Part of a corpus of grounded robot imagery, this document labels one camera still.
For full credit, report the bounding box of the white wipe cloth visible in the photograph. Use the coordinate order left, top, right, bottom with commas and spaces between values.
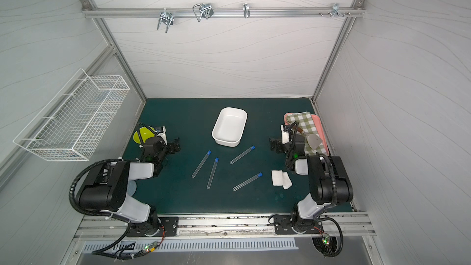
271, 170, 293, 190

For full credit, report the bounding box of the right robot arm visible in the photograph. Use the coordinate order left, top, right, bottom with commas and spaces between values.
269, 121, 353, 258

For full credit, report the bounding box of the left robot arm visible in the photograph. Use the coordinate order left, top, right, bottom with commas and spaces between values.
69, 136, 180, 238

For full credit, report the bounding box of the green bowl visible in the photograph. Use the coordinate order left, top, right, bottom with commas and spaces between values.
132, 126, 156, 146

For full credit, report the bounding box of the green checkered cloth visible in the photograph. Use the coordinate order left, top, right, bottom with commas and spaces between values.
286, 112, 329, 157

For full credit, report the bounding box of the white rectangular tray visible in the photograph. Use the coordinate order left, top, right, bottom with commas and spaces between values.
212, 107, 248, 147

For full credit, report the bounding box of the green table mat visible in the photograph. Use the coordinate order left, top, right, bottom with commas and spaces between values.
115, 97, 353, 215

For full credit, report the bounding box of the white vent strip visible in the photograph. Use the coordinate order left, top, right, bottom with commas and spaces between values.
82, 238, 299, 253

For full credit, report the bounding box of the metal hook clamp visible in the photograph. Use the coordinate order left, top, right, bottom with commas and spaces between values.
192, 3, 214, 22
157, 10, 174, 33
319, 3, 350, 18
242, 3, 250, 18

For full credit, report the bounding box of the metal spatula wooden handle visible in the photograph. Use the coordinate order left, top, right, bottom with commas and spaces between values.
291, 121, 323, 149

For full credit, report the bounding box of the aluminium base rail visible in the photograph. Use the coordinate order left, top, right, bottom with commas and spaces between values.
73, 212, 376, 241

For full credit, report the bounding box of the white wire basket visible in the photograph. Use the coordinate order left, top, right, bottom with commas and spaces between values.
13, 69, 130, 162

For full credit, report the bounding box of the aluminium top rail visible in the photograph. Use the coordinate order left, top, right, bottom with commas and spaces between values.
82, 6, 366, 19

